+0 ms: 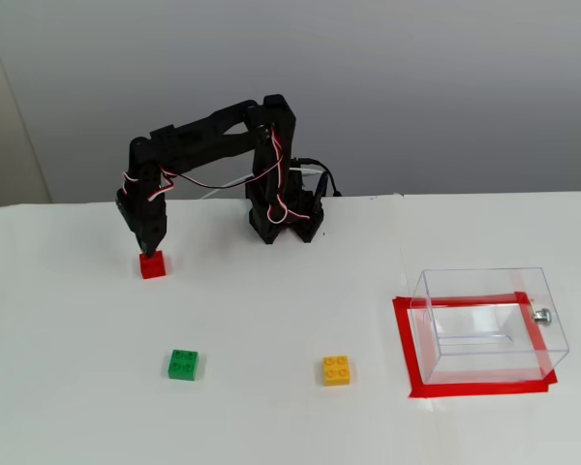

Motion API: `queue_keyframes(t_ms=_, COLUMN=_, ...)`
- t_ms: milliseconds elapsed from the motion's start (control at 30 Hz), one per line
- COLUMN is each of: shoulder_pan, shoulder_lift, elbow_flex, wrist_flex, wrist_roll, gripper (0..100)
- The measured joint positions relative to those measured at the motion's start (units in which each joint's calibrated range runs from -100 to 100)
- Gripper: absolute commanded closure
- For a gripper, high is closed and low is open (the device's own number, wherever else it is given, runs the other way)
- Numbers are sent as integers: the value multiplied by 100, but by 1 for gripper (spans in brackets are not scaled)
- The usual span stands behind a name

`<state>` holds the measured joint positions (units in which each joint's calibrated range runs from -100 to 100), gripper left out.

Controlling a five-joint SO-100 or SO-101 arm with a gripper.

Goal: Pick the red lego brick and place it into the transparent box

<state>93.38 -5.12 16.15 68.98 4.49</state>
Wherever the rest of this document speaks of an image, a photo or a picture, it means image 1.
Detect red white black servo wires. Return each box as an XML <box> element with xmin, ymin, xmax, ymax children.
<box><xmin>120</xmin><ymin>123</ymin><xmax>314</xmax><ymax>225</ymax></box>

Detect white cable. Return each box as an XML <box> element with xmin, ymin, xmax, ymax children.
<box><xmin>200</xmin><ymin>166</ymin><xmax>321</xmax><ymax>200</ymax></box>

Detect transparent plastic box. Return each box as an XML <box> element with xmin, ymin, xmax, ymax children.
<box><xmin>410</xmin><ymin>266</ymin><xmax>571</xmax><ymax>387</ymax></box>

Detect red lego brick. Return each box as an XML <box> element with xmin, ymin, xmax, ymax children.
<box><xmin>138</xmin><ymin>250</ymin><xmax>169</xmax><ymax>280</ymax></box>

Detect black power cable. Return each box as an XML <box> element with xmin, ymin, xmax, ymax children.
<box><xmin>293</xmin><ymin>157</ymin><xmax>343</xmax><ymax>215</ymax></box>

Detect silver metal box lock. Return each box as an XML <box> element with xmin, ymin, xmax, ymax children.
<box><xmin>529</xmin><ymin>299</ymin><xmax>554</xmax><ymax>326</ymax></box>

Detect yellow lego brick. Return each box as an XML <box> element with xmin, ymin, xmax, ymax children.
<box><xmin>321</xmin><ymin>356</ymin><xmax>355</xmax><ymax>388</ymax></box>

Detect green lego brick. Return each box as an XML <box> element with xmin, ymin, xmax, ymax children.
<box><xmin>167</xmin><ymin>349</ymin><xmax>200</xmax><ymax>383</ymax></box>

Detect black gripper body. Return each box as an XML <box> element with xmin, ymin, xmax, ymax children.
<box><xmin>114</xmin><ymin>186</ymin><xmax>169</xmax><ymax>234</ymax></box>

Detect red tape frame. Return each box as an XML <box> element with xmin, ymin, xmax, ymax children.
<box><xmin>391</xmin><ymin>291</ymin><xmax>559</xmax><ymax>400</ymax></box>

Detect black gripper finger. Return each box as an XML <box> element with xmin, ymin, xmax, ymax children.
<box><xmin>127</xmin><ymin>221</ymin><xmax>149</xmax><ymax>255</ymax></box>
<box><xmin>142</xmin><ymin>226</ymin><xmax>168</xmax><ymax>259</ymax></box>

